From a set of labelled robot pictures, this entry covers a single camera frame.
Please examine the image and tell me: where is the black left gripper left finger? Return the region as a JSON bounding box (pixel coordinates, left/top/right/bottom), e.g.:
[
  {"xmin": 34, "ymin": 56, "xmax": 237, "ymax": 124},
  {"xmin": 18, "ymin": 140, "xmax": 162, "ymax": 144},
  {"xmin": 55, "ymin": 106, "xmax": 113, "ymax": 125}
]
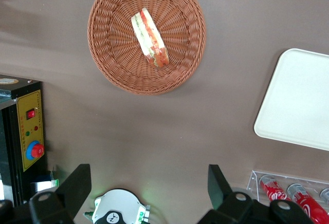
[{"xmin": 28, "ymin": 163, "xmax": 92, "ymax": 224}]

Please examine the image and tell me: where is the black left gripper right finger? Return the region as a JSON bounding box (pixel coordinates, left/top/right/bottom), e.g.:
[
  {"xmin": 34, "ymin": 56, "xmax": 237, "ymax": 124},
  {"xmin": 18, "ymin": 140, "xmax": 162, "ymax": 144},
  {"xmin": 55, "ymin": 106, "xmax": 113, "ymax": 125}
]
[{"xmin": 197, "ymin": 164, "xmax": 270, "ymax": 224}]

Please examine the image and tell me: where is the triangular sandwich half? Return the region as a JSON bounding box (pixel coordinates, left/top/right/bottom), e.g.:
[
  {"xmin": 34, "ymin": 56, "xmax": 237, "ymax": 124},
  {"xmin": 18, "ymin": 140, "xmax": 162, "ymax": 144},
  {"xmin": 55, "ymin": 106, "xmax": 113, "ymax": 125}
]
[{"xmin": 131, "ymin": 7, "xmax": 170, "ymax": 68}]

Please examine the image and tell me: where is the beige plastic tray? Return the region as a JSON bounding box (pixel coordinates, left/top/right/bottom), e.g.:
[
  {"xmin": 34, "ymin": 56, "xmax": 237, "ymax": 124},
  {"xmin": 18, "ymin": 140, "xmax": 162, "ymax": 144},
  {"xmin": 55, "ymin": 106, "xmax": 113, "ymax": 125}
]
[{"xmin": 253, "ymin": 48, "xmax": 329, "ymax": 152}]

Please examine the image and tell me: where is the round shallow brown wicker basket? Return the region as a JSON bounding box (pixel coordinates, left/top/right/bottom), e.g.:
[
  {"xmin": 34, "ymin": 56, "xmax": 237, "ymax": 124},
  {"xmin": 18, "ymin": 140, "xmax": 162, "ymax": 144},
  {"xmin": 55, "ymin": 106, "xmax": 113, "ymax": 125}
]
[{"xmin": 87, "ymin": 0, "xmax": 207, "ymax": 96}]

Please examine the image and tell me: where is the clear acrylic bottle rack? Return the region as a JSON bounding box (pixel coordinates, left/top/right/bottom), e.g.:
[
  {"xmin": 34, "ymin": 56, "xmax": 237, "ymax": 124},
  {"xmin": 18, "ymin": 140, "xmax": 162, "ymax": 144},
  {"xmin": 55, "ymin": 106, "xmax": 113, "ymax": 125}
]
[{"xmin": 246, "ymin": 170, "xmax": 329, "ymax": 211}]

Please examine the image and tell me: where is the red cola bottle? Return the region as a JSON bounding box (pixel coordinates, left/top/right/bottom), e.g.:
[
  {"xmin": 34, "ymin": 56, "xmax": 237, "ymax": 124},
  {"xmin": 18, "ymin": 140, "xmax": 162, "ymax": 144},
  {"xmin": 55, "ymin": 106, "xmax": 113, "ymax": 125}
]
[
  {"xmin": 259, "ymin": 174, "xmax": 293, "ymax": 208},
  {"xmin": 287, "ymin": 183, "xmax": 329, "ymax": 224}
]

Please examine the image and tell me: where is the black food warmer display case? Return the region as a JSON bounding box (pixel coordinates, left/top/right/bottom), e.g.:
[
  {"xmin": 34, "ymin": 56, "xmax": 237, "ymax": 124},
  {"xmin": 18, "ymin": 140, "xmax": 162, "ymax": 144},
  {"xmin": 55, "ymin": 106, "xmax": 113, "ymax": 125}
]
[{"xmin": 0, "ymin": 74, "xmax": 60, "ymax": 208}]

